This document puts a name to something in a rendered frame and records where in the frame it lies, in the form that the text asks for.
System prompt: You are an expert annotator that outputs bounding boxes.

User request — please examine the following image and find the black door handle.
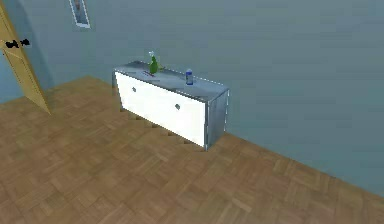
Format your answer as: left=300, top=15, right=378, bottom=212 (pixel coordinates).
left=4, top=38, right=31, bottom=50

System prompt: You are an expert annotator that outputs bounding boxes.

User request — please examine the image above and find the white framed wall picture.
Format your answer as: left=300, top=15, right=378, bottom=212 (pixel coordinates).
left=68, top=0, right=91, bottom=29

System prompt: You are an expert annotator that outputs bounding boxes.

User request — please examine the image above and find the green spray bottle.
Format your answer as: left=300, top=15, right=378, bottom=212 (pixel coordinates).
left=148, top=50, right=160, bottom=75

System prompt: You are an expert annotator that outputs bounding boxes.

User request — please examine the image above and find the blue white bottle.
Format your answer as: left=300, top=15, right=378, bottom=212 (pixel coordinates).
left=185, top=68, right=195, bottom=86

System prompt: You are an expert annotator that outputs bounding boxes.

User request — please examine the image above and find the tan wooden room door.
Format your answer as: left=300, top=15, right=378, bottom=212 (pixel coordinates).
left=0, top=2, right=52, bottom=116

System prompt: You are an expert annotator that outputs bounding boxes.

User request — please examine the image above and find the white grey sideboard cabinet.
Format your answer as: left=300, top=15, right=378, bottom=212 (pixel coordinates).
left=111, top=60, right=230, bottom=152

